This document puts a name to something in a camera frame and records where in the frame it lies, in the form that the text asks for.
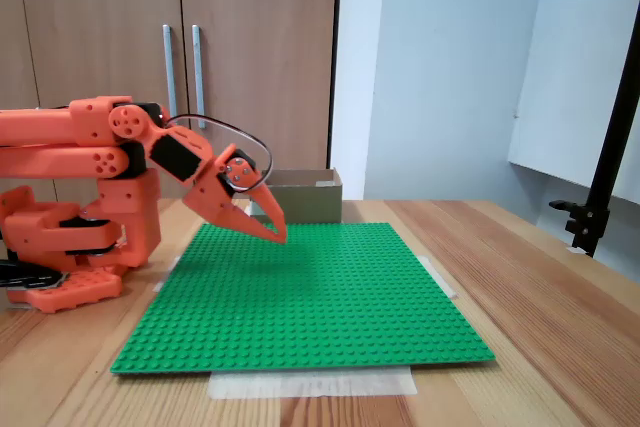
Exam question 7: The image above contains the wooden wardrobe cabinet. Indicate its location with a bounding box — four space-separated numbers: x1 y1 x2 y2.
0 0 344 201

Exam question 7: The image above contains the black camera stand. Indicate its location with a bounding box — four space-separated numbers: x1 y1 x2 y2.
548 26 640 259

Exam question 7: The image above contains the brown cardboard box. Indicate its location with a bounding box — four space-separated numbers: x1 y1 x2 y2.
248 168 344 224

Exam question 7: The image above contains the silver cabinet door handle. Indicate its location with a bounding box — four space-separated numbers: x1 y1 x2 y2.
191 24 207 129
161 24 179 121

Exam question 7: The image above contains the masking tape strip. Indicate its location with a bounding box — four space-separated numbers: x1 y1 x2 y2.
208 365 419 401
417 255 459 300
151 255 182 293

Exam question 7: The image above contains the green lego baseplate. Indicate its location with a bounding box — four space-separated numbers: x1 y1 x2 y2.
109 221 497 377

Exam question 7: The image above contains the red black servo wire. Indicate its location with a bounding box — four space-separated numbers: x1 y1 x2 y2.
164 114 274 193

